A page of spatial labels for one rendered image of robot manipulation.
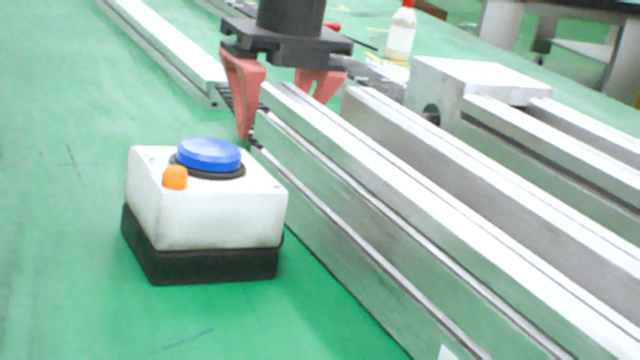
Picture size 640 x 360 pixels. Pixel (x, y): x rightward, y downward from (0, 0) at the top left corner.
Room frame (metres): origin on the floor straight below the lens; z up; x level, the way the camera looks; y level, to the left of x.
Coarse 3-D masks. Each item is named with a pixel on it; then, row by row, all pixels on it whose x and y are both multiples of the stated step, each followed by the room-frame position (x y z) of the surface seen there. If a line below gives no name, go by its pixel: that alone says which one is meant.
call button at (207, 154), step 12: (180, 144) 0.50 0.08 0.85; (192, 144) 0.50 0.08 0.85; (204, 144) 0.50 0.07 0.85; (216, 144) 0.51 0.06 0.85; (228, 144) 0.51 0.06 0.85; (180, 156) 0.49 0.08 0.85; (192, 156) 0.48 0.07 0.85; (204, 156) 0.48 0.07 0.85; (216, 156) 0.48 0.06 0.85; (228, 156) 0.49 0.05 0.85; (240, 156) 0.50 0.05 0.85; (204, 168) 0.48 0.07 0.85; (216, 168) 0.48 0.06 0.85; (228, 168) 0.49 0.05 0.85
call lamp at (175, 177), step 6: (168, 168) 0.46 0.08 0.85; (174, 168) 0.46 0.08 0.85; (180, 168) 0.46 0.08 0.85; (168, 174) 0.45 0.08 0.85; (174, 174) 0.45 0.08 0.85; (180, 174) 0.45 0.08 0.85; (186, 174) 0.46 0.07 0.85; (162, 180) 0.46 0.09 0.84; (168, 180) 0.45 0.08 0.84; (174, 180) 0.45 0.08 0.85; (180, 180) 0.45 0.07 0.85; (186, 180) 0.46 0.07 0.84; (168, 186) 0.45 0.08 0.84; (174, 186) 0.45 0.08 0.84; (180, 186) 0.45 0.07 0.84; (186, 186) 0.46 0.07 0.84
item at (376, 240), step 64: (256, 128) 0.64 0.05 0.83; (320, 128) 0.55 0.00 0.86; (384, 128) 0.62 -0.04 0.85; (320, 192) 0.54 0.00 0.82; (384, 192) 0.47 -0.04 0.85; (448, 192) 0.54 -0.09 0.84; (512, 192) 0.49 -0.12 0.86; (320, 256) 0.52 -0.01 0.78; (384, 256) 0.46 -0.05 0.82; (448, 256) 0.43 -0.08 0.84; (512, 256) 0.39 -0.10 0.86; (576, 256) 0.43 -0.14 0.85; (384, 320) 0.45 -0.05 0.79; (448, 320) 0.41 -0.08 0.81; (512, 320) 0.36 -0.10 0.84; (576, 320) 0.33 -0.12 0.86
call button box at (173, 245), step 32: (128, 160) 0.51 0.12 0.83; (160, 160) 0.49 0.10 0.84; (128, 192) 0.50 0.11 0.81; (160, 192) 0.45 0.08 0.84; (192, 192) 0.46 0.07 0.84; (224, 192) 0.47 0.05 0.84; (256, 192) 0.48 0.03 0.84; (128, 224) 0.50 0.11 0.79; (160, 224) 0.45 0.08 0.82; (192, 224) 0.46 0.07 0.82; (224, 224) 0.47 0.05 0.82; (256, 224) 0.48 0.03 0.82; (160, 256) 0.45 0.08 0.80; (192, 256) 0.46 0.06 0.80; (224, 256) 0.47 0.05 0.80; (256, 256) 0.48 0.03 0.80
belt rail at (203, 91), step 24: (96, 0) 1.28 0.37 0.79; (120, 0) 1.19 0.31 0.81; (120, 24) 1.15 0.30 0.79; (144, 24) 1.05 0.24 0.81; (168, 24) 1.08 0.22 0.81; (144, 48) 1.04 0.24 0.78; (168, 48) 0.95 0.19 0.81; (192, 48) 0.97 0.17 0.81; (168, 72) 0.94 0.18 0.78; (192, 72) 0.87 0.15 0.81; (216, 72) 0.87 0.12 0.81; (192, 96) 0.86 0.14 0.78; (216, 96) 0.84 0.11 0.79
